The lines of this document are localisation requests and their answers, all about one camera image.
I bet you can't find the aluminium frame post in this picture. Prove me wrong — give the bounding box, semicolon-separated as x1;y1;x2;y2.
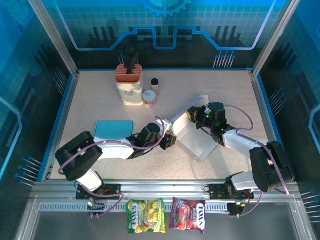
26;0;81;79
251;0;301;77

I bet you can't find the blue paper box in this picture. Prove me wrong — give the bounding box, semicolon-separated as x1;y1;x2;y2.
94;120;135;141

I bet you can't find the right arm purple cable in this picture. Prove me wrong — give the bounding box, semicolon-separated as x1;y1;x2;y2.
224;104;290;217

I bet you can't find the red berry candy bag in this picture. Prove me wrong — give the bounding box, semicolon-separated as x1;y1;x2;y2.
169;197;206;235

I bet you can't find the slotted grey cable duct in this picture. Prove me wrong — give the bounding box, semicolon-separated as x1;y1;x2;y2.
38;202;232;213

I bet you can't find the tin can orange label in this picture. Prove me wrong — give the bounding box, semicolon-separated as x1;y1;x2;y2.
142;89;157;108

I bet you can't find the cream knife block orange top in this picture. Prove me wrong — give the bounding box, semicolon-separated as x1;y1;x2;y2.
114;63;145;107

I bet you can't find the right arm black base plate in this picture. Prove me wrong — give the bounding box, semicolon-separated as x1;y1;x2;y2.
208;183;255;201

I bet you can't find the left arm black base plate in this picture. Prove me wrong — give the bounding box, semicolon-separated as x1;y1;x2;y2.
75;183;123;201

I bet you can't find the black controller board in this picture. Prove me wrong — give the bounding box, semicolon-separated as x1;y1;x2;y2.
86;198;106;219
226;201;247;219

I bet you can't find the aluminium front rail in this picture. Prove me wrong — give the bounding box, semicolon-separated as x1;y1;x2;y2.
29;178;301;201

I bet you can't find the green candy bag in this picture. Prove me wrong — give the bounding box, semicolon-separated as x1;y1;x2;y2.
125;198;167;235

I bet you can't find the spice jar black lid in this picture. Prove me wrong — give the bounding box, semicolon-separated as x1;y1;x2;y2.
150;78;160;96

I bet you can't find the black knife handle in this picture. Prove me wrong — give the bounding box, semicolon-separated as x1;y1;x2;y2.
126;46;140;75

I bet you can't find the purple paper box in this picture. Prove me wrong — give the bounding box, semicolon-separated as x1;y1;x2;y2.
171;94;220;162

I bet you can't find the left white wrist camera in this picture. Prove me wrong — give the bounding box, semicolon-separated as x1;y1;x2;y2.
154;116;174;131

